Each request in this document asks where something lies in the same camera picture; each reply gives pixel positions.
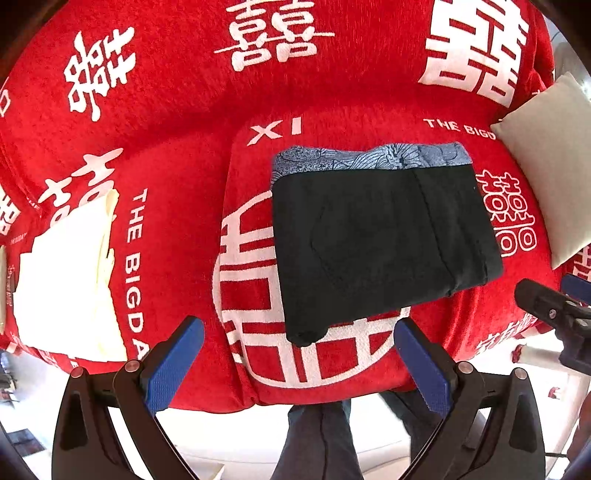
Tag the white folded cloth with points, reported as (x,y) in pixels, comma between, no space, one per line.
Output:
(64,286)

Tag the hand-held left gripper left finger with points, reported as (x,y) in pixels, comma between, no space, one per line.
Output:
(178,360)

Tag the small red floor scrap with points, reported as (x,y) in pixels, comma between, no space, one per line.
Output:
(555,393)
(520,354)

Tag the red printed blanket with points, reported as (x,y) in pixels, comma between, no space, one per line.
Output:
(184,115)

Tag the black pants with blue waistband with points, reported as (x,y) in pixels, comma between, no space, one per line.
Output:
(369,240)

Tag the person's right leg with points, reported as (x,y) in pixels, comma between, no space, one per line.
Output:
(411,420)

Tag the cream pillow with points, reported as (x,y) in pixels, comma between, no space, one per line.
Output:
(549,161)

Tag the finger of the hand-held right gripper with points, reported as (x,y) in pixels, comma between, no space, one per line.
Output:
(579,290)
(540,300)

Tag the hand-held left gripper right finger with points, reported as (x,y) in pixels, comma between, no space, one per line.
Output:
(422,364)

